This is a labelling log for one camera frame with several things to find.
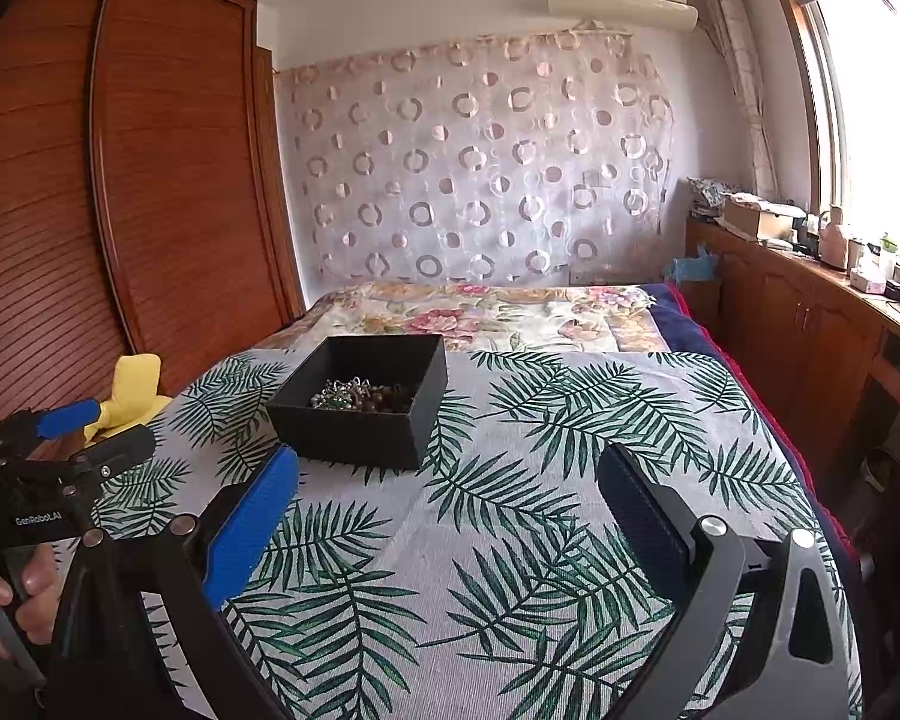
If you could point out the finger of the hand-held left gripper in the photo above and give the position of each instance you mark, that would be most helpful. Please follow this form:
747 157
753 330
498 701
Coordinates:
67 418
124 446

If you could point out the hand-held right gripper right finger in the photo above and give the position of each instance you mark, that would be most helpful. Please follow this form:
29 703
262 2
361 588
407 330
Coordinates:
637 514

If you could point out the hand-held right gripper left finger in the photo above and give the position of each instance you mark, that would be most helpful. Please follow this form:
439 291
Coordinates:
251 525

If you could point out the black jewelry box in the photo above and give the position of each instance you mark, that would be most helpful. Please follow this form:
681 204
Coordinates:
352 435

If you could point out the person's left hand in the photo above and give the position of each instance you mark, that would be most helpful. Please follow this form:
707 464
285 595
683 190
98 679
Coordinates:
34 592

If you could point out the yellow cloth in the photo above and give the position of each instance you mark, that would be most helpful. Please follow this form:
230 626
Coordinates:
131 397

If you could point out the leaf-print cloth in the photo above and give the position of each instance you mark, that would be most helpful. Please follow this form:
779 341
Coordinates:
495 540

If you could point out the navy red-edged blanket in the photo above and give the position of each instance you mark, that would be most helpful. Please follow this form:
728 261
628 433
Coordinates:
720 345

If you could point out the wooden wardrobe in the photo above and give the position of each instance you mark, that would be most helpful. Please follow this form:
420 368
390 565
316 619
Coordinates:
120 202

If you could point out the blue plastic bag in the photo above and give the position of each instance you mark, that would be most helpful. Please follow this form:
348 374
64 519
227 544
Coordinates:
694 270

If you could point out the floral blanket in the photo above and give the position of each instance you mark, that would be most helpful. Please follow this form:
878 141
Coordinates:
480 315

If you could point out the wooden cabinet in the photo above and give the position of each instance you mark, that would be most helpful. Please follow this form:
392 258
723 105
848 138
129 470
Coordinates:
795 315

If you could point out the cardboard box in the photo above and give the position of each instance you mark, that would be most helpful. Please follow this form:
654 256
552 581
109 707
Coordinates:
757 219

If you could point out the tissue box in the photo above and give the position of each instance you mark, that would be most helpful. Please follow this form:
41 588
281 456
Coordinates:
868 281

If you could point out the patterned crumpled cloth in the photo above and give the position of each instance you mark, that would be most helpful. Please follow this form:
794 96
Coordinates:
709 189

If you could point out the white kettle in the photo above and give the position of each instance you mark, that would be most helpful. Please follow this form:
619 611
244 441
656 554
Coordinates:
834 240

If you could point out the circle-pattern sheer curtain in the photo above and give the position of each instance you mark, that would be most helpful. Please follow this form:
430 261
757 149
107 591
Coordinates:
480 165

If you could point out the patterned window curtain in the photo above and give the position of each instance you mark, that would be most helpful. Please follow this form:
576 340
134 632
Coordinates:
739 67

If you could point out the window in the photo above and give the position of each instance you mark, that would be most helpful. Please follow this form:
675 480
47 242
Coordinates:
862 90

